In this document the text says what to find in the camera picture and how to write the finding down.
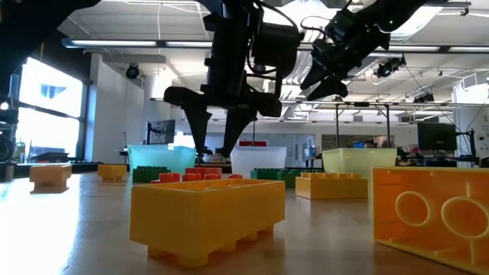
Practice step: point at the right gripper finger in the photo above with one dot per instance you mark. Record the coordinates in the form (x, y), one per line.
(331, 88)
(316, 75)

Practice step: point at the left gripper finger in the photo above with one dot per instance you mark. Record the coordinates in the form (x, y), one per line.
(235, 126)
(199, 126)

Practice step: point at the yellow toy brick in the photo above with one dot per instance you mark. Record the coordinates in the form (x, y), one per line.
(50, 176)
(206, 221)
(111, 172)
(431, 217)
(331, 188)

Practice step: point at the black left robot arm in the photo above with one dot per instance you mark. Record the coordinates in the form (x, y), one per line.
(23, 30)

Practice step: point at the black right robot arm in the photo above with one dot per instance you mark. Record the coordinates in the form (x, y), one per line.
(393, 11)

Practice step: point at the red background box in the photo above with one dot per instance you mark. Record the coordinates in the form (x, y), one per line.
(252, 143)

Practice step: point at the black computer monitor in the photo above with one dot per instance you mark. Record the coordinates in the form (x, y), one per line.
(162, 131)
(436, 136)

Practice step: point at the clear white plastic bin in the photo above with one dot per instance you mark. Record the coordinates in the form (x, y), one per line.
(258, 160)

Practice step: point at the teal translucent plastic bin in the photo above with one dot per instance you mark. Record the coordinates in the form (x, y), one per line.
(162, 158)

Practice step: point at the blue background box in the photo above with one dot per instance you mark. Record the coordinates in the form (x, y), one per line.
(359, 144)

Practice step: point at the person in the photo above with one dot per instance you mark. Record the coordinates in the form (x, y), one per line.
(369, 143)

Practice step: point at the black overhead light bar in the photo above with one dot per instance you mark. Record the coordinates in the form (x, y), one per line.
(162, 44)

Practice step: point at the yellow-green translucent plastic bin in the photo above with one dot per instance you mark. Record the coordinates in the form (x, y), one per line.
(359, 159)

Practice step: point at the black flat background device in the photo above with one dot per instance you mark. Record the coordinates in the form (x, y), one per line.
(49, 156)

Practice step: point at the black background equipment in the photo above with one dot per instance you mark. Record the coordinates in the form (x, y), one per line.
(7, 114)

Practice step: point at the black metal stand frame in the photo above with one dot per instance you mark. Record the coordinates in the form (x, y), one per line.
(337, 126)
(253, 131)

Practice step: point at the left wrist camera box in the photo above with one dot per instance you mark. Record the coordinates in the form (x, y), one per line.
(280, 47)

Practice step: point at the black hanging camera mount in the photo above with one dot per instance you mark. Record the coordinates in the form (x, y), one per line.
(424, 97)
(389, 66)

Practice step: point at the black round camera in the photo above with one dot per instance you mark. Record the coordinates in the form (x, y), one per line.
(132, 71)

